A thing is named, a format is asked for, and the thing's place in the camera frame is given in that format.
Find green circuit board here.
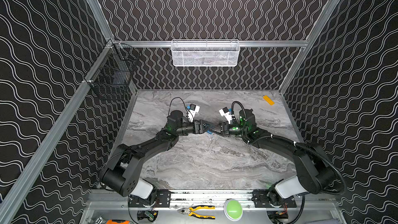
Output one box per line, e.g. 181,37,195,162
137,211,158,223

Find black wire basket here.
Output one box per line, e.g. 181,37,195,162
85,38,142,102

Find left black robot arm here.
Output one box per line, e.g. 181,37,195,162
100,110,213,199

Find yellow block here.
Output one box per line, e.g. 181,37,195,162
263,95,275,105

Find orange tool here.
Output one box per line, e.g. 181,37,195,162
106,219,131,224

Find white wire basket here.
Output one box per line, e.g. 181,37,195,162
171,39,240,67

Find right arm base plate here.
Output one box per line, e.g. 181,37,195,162
251,189,297,208

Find yellow handled pliers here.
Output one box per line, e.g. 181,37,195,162
177,205,216,220

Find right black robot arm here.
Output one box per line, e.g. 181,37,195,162
209,101,347,206

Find green round button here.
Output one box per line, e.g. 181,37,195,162
223,199,243,222

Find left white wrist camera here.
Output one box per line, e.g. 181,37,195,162
187,104,200,122

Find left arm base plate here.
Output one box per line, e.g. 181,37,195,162
128,188,171,208

